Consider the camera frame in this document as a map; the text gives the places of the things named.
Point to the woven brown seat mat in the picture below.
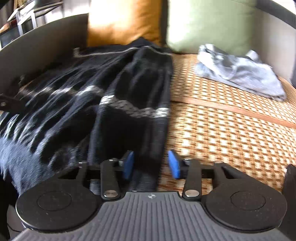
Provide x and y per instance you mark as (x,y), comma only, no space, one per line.
(219,139)

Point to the black patterned knit sweater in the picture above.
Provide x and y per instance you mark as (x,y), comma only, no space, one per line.
(69,104)

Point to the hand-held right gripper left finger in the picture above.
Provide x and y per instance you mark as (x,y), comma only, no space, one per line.
(128,165)

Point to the green satin cushion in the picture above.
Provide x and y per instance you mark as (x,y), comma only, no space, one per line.
(208,25)

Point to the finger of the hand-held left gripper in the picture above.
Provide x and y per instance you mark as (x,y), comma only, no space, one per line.
(11,104)

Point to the light grey garment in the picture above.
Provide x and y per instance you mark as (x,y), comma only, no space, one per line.
(235,71)

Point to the orange leather cushion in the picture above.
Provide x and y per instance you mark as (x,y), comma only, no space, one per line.
(120,23)

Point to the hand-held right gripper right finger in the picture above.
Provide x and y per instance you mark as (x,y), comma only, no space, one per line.
(174,164)

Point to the white-top metal side table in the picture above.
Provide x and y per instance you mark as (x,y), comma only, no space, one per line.
(34,17)

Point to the dark leather sofa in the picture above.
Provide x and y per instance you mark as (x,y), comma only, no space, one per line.
(41,46)

